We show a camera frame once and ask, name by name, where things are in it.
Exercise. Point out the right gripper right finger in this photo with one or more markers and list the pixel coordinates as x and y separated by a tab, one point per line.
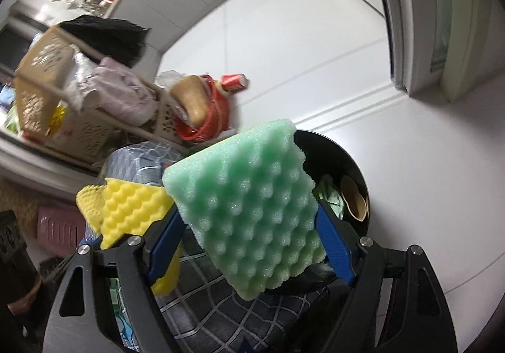
342	244

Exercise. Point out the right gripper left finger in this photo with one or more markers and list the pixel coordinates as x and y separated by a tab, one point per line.
161	240

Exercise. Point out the brown paper cup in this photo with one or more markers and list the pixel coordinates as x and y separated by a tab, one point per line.
356	206

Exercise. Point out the green wavy sponge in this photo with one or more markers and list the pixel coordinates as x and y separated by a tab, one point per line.
250	206

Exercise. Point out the yellow wavy sponge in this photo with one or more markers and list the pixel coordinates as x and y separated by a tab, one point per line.
120	208

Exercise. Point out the green snack wrapper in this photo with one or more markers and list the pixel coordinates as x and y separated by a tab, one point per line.
325	190

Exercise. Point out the grey checked tablecloth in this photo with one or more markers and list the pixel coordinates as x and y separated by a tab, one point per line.
203	312

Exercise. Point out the black trash bin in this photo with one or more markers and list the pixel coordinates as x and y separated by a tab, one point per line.
325	157

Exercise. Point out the pink plastic stool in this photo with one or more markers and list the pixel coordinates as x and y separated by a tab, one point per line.
60	230

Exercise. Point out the red basket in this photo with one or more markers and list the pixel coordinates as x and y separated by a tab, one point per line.
217	119

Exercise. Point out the brown bread loaf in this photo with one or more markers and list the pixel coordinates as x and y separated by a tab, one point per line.
192	100

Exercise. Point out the pink cloth on rack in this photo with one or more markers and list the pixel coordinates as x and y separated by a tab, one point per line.
118	91

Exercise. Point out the red can on floor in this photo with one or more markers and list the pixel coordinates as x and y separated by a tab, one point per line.
234	83

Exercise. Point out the beige plastic shelf rack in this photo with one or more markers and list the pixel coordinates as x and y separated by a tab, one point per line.
46	100

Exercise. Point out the black cloth on rack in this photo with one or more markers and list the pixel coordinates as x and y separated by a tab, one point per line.
121	40

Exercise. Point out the grey refrigerator door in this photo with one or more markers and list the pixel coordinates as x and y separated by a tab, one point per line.
455	45

